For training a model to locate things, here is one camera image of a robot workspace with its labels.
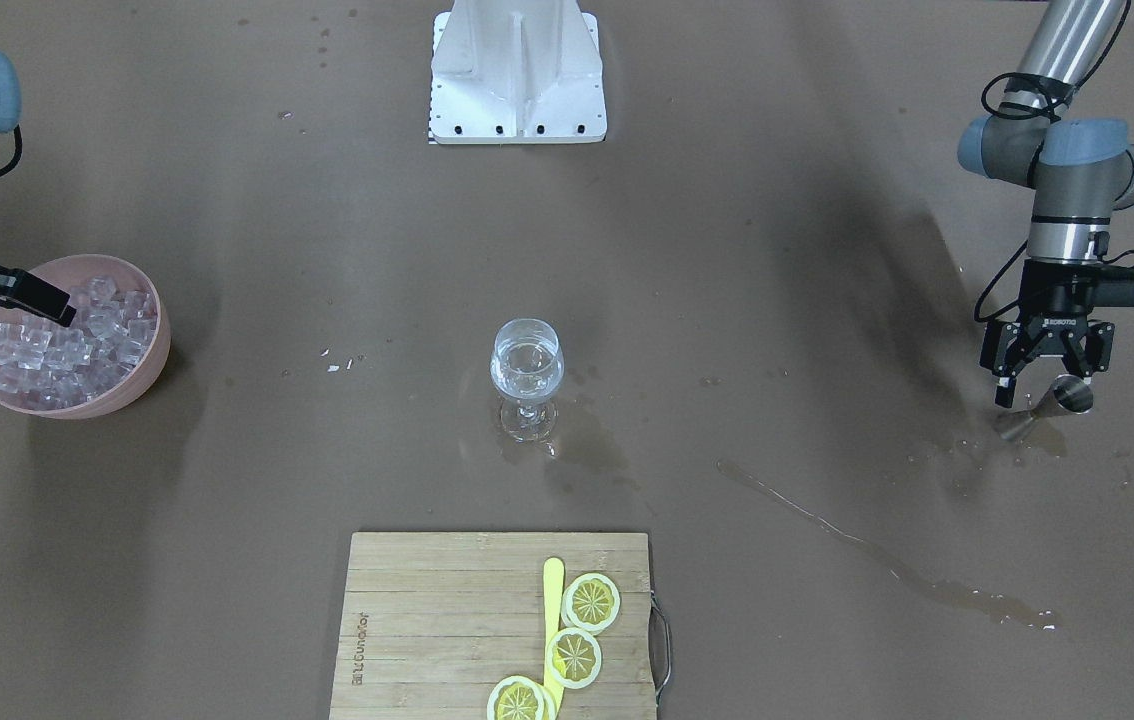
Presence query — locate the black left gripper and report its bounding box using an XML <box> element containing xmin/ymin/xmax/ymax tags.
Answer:
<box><xmin>979</xmin><ymin>260</ymin><xmax>1115</xmax><ymax>409</ymax></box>

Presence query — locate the steel jigger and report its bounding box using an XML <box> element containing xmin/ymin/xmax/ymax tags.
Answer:
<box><xmin>993</xmin><ymin>374</ymin><xmax>1095</xmax><ymax>443</ymax></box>

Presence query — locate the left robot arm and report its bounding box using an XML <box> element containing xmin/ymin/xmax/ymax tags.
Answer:
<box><xmin>957</xmin><ymin>1</ymin><xmax>1134</xmax><ymax>409</ymax></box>

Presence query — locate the pile of clear ice cubes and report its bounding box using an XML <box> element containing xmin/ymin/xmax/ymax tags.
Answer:
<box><xmin>0</xmin><ymin>276</ymin><xmax>159</xmax><ymax>413</ymax></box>

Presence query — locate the clear wine glass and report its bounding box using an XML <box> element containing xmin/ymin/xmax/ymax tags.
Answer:
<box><xmin>489</xmin><ymin>317</ymin><xmax>564</xmax><ymax>443</ymax></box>

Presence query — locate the pink bowl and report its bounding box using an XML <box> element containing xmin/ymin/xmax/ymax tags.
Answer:
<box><xmin>0</xmin><ymin>254</ymin><xmax>171</xmax><ymax>420</ymax></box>

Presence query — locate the brown table mat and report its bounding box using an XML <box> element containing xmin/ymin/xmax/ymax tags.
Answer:
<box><xmin>0</xmin><ymin>1</ymin><xmax>1134</xmax><ymax>719</ymax></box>

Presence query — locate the lemon slice far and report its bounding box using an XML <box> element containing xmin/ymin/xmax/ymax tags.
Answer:
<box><xmin>561</xmin><ymin>571</ymin><xmax>623</xmax><ymax>635</ymax></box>

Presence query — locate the wooden cutting board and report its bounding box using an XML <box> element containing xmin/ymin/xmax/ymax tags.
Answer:
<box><xmin>328</xmin><ymin>530</ymin><xmax>659</xmax><ymax>719</ymax></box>

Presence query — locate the lemon slice middle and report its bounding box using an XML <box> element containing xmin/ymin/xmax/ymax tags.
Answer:
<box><xmin>544</xmin><ymin>626</ymin><xmax>603</xmax><ymax>691</ymax></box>

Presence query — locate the black cable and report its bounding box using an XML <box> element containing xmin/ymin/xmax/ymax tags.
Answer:
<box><xmin>973</xmin><ymin>240</ymin><xmax>1030</xmax><ymax>325</ymax></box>

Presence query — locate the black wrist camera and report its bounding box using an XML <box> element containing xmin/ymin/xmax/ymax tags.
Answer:
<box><xmin>1089</xmin><ymin>266</ymin><xmax>1134</xmax><ymax>307</ymax></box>

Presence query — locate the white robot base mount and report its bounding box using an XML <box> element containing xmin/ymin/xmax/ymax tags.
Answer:
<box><xmin>428</xmin><ymin>1</ymin><xmax>608</xmax><ymax>145</ymax></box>

